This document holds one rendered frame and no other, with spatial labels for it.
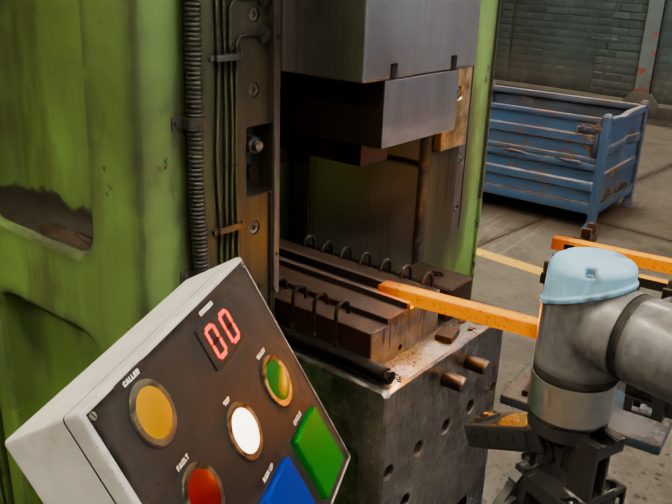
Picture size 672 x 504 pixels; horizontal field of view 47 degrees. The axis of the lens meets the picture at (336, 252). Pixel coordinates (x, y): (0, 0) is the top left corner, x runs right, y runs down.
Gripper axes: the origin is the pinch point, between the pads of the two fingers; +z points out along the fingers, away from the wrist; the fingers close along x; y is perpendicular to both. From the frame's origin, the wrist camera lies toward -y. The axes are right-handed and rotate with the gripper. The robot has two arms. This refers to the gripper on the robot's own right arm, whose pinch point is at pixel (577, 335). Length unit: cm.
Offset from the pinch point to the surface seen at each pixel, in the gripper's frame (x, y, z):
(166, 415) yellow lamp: -65, -14, 11
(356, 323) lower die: -11.0, 3.5, 31.4
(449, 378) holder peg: -0.2, 14.1, 20.3
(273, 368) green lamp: -46.0, -8.8, 16.1
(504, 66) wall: 787, 67, 412
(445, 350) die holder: 1.7, 10.5, 22.4
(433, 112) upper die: 1.2, -28.8, 26.5
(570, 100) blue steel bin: 421, 38, 176
